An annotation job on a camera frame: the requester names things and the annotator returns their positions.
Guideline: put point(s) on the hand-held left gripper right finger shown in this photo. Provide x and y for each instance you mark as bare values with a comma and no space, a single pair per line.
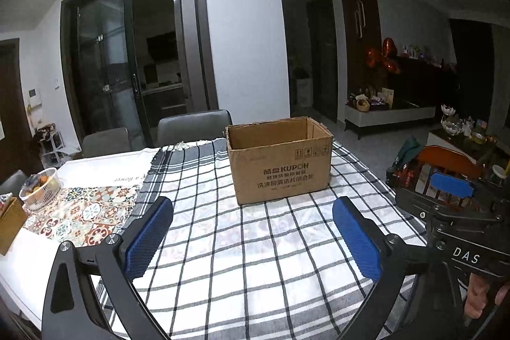
356,240

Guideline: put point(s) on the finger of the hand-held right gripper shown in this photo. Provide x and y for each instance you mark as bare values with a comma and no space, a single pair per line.
452,184
418,204

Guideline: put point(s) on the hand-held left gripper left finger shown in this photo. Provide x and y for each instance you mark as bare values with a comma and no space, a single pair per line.
149,236

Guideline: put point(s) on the brown cardboard box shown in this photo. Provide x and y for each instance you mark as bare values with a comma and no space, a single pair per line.
279,176

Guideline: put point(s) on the person's right hand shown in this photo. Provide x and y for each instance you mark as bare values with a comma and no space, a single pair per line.
478,296

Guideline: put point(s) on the brown wooden chair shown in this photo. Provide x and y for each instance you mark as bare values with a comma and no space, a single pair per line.
442,160

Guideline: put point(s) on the dark green cloth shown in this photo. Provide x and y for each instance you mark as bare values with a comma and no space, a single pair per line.
410,151

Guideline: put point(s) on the white lotus lamp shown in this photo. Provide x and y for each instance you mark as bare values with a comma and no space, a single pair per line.
451,121

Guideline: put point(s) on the colourful patterned table runner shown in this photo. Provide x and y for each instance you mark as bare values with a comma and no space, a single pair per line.
87,212

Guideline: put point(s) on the white printed table cover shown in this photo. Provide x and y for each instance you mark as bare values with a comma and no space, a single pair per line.
107,164

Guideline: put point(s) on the white low sideboard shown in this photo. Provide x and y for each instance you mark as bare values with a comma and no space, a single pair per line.
390,121

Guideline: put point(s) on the black white checked tablecloth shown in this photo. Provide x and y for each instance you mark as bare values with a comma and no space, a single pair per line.
247,244

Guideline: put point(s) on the grey upholstered chair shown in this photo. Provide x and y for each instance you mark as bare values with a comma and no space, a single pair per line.
105,143
12,182
191,127

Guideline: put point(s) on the dark long cabinet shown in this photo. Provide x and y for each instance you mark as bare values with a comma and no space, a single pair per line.
426,81

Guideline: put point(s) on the woven basket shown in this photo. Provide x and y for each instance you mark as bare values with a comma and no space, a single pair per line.
362,104

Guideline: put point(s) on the white plastic fruit basket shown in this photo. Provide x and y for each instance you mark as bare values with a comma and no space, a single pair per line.
40,196

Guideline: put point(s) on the small shoe rack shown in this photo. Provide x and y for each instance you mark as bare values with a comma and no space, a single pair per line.
50,145

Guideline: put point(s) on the wooden tissue box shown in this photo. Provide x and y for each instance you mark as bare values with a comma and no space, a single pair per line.
12,224

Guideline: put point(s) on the red foil balloon bunch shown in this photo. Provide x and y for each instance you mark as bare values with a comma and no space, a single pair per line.
384,57

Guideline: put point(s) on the dark interior door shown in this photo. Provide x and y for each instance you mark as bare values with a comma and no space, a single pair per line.
322,57

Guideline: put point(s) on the sliding glass door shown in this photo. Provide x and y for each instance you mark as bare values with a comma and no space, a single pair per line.
103,65

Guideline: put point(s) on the dark tall cabinet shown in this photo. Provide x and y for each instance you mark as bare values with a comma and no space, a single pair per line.
358,29

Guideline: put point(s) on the silver refrigerator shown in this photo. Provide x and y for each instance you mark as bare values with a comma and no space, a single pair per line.
189,53

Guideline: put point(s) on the brown wooden door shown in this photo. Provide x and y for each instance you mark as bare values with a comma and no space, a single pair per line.
12,105

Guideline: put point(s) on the white wall intercom panel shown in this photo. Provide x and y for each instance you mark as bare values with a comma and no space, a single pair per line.
35,98

